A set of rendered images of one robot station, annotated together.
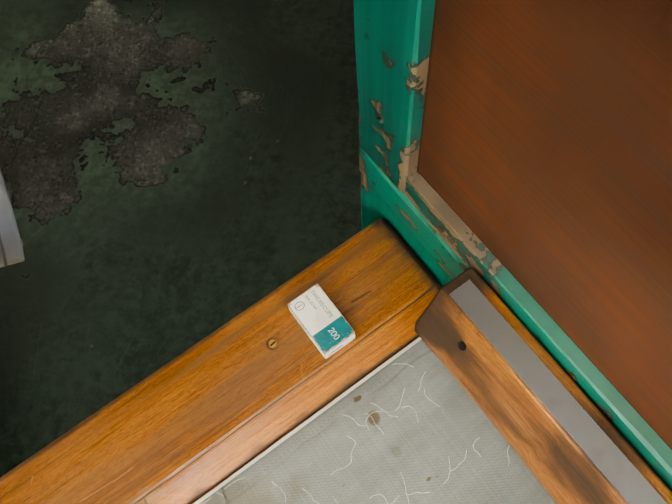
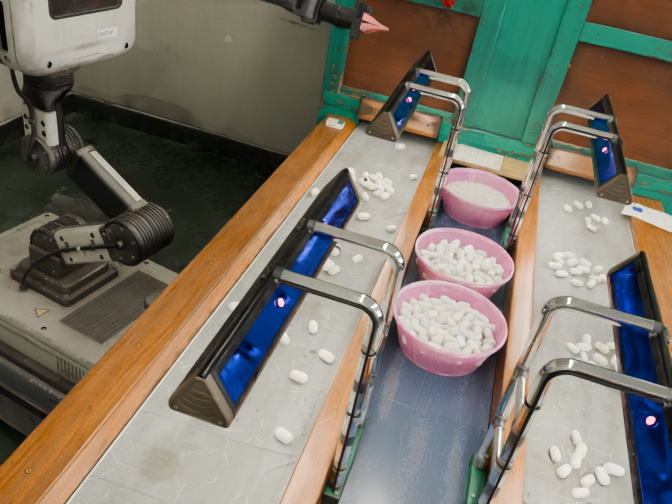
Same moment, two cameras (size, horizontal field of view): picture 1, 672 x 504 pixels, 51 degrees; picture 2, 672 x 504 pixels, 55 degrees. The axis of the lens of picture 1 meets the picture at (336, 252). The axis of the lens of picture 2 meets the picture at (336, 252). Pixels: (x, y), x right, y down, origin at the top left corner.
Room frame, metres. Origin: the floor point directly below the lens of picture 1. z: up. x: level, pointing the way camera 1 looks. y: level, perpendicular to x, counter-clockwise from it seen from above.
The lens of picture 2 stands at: (-1.26, 1.62, 1.65)
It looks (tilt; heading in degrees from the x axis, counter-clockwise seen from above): 33 degrees down; 310
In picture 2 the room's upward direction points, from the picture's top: 11 degrees clockwise
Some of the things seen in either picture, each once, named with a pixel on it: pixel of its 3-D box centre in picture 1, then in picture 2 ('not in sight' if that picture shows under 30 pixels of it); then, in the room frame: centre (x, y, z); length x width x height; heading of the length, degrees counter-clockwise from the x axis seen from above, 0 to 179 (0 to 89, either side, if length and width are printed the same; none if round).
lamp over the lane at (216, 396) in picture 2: not in sight; (289, 264); (-0.68, 1.04, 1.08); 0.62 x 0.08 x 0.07; 120
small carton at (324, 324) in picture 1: (321, 320); (335, 123); (0.21, 0.02, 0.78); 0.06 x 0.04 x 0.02; 30
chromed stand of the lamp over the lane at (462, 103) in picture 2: not in sight; (420, 154); (-0.27, 0.16, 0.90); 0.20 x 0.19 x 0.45; 120
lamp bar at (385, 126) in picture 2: not in sight; (407, 88); (-0.20, 0.19, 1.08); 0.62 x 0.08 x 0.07; 120
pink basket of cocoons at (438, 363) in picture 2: not in sight; (445, 330); (-0.71, 0.53, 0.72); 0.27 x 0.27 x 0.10
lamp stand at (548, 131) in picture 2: not in sight; (556, 191); (-0.62, -0.04, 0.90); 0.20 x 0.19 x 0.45; 120
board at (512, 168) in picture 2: not in sight; (486, 161); (-0.25, -0.28, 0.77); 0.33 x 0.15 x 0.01; 30
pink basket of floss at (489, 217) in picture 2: not in sight; (476, 199); (-0.36, -0.09, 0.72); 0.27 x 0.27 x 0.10
